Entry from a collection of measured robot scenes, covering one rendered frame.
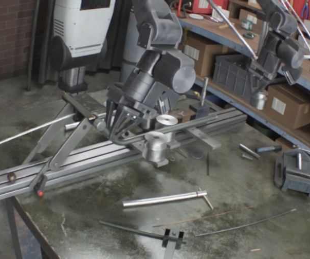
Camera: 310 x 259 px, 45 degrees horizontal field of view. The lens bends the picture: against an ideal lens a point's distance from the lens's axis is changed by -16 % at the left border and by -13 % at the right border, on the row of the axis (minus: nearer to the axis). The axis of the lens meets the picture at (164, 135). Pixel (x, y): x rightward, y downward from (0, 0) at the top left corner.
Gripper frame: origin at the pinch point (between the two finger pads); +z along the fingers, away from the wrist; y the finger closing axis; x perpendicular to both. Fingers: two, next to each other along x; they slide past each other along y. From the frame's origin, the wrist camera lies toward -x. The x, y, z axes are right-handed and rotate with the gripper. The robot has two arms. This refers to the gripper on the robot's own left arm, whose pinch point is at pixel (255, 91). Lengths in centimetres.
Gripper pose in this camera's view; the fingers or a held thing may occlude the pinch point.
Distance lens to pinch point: 119.5
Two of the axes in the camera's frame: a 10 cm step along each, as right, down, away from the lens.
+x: -8.0, -5.1, 3.1
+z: -3.0, 7.9, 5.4
